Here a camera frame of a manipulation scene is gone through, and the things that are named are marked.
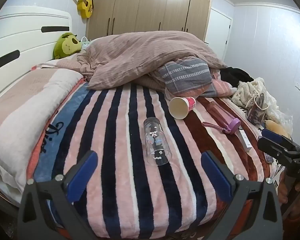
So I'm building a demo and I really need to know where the clear plastic bag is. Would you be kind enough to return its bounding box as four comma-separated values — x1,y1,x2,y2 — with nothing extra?
264,96,293,132

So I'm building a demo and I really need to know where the small printed gift bag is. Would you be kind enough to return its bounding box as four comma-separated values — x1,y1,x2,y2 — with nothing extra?
245,92,269,126

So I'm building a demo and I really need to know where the pink patterned cloth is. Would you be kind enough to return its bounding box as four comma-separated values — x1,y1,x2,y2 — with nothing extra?
200,79,238,98

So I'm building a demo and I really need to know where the clear glass bottle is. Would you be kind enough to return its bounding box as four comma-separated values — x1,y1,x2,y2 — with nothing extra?
143,117,173,167

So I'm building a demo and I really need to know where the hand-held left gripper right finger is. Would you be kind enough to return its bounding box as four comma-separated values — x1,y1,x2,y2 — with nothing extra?
201,151,283,240

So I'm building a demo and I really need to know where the striped fleece blanket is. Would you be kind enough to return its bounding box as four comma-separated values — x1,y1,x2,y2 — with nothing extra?
26,79,278,240

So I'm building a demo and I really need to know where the grey patterned pillow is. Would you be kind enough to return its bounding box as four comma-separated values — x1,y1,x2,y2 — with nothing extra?
157,57,213,93

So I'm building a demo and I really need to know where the beige soft item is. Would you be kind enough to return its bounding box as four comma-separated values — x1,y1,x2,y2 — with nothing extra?
264,119,292,138

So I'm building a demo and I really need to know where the purple lidded water bottle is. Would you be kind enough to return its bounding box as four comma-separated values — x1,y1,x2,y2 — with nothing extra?
202,102,241,134

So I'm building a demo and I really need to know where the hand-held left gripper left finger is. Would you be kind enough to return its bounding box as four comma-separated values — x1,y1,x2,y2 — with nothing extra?
17,150,99,240

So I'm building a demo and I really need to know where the pink duvet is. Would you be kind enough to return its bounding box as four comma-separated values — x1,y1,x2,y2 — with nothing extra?
55,30,228,91

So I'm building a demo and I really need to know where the white fluffy cloth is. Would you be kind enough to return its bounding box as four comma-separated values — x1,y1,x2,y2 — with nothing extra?
231,77,268,108

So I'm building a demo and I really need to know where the white slim box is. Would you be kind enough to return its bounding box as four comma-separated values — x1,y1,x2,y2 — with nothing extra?
237,128,252,153

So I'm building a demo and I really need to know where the white door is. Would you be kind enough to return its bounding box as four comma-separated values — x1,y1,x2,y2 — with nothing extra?
204,7,233,62

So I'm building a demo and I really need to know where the green plush toy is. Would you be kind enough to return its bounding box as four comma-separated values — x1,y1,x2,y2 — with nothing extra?
53,32,83,60

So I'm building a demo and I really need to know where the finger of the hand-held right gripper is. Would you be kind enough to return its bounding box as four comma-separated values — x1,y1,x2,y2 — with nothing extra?
261,128,300,152
257,137,298,159

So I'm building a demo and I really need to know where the person's right hand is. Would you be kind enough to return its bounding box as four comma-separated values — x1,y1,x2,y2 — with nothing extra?
278,171,300,218

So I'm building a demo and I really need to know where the black garment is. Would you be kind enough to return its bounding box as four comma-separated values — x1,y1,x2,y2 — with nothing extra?
219,66,254,83

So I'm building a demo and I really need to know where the wooden wardrobe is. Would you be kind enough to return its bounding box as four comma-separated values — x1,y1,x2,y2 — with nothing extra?
86,0,213,42

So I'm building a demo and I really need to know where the white pink pillow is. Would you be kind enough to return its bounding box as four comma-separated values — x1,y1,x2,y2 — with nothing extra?
0,67,83,202

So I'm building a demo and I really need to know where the pink white paper cup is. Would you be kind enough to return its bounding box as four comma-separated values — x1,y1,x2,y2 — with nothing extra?
168,96,197,120

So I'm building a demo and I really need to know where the white bed headboard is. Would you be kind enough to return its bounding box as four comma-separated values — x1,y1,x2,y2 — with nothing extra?
0,6,87,105

